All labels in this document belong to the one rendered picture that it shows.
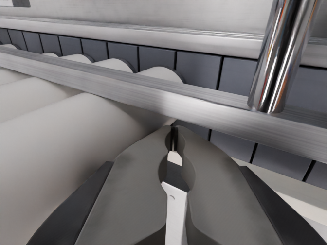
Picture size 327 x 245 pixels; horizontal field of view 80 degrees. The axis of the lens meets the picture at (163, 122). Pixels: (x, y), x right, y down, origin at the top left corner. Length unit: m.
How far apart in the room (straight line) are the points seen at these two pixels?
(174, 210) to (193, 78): 0.17
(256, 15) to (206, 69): 0.07
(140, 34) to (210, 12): 0.07
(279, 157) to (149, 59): 0.13
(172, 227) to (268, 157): 0.18
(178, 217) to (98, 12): 0.28
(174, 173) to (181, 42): 0.16
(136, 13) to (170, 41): 0.09
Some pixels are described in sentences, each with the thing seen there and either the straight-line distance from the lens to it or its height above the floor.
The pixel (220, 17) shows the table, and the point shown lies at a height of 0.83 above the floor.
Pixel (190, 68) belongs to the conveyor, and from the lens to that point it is 0.17.
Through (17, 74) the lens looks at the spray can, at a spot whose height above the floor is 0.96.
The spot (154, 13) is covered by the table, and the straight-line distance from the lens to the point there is 0.24.
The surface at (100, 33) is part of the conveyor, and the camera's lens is 0.22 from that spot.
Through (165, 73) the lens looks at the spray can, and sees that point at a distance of 0.16.
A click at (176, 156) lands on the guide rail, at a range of 0.16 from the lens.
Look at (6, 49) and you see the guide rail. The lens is 0.20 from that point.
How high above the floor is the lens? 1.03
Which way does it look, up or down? 49 degrees down
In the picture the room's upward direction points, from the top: 129 degrees counter-clockwise
